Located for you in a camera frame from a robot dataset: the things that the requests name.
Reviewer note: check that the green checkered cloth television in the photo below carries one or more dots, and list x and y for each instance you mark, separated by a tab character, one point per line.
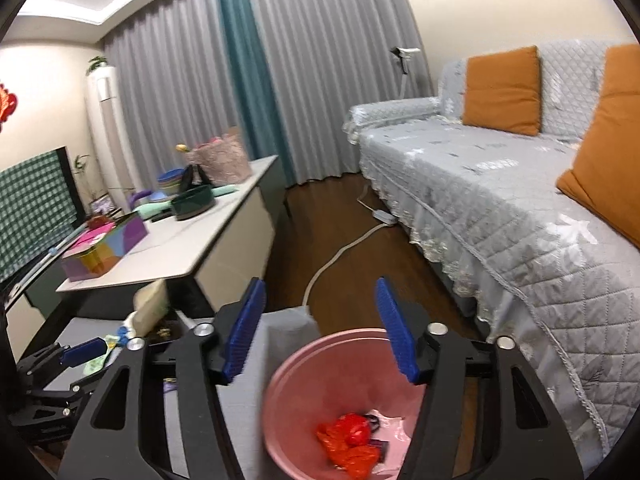
40	206

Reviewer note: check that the orange cushion near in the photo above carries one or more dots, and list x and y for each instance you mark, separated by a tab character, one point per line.
604	177

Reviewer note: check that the pink plastic trash bin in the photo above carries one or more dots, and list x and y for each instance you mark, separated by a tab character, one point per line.
349	372

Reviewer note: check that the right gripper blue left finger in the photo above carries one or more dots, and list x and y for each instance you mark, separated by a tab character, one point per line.
243	318

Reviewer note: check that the cream tissue paper package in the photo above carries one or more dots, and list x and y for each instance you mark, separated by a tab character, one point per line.
151	304

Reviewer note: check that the potted plant on conditioner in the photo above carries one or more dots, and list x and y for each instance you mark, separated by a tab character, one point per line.
95	63

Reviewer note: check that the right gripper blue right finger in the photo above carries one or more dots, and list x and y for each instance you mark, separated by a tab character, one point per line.
398	332

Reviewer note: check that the grey cloth covered table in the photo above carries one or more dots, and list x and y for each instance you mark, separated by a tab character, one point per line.
279	335

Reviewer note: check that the pink fabric basket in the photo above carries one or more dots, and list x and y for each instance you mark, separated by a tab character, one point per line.
223	159

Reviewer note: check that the grey pleated curtain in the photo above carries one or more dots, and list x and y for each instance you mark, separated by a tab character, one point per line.
324	56

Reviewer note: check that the colourful rectangular box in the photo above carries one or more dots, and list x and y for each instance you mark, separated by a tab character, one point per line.
98	250

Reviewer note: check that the dark green round basket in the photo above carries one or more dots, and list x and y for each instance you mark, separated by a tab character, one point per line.
195	194

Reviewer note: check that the white coffee table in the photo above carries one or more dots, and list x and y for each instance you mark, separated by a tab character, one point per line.
210	258

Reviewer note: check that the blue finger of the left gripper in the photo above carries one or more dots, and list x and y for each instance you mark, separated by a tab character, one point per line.
83	353

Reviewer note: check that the grey quilted sofa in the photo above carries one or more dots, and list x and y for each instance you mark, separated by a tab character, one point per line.
523	258

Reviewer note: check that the red wall decoration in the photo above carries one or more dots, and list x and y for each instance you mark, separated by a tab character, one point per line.
8	104

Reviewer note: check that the orange cushion far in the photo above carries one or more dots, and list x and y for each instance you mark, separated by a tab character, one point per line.
503	92

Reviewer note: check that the white standing air conditioner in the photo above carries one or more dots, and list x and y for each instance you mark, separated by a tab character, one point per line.
110	137

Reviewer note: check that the orange cushion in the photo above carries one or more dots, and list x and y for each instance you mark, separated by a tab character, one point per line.
503	92
604	177

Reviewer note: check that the red plastic bag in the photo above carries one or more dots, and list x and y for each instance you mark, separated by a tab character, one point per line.
347	443

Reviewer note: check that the mint green flat object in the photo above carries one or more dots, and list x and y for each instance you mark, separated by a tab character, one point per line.
148	210

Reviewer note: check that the purple cup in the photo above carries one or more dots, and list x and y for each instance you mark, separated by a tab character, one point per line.
135	198

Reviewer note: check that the teal curtain strip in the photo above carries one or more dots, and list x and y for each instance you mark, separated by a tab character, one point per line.
256	101

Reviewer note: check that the small photo frame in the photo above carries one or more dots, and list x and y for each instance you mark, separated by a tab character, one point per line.
103	205

